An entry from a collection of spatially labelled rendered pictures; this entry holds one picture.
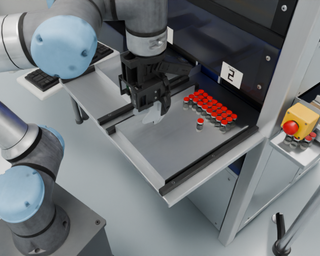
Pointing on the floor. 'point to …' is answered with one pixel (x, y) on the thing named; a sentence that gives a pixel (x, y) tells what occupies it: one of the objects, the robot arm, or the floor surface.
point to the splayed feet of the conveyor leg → (278, 218)
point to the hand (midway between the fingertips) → (156, 118)
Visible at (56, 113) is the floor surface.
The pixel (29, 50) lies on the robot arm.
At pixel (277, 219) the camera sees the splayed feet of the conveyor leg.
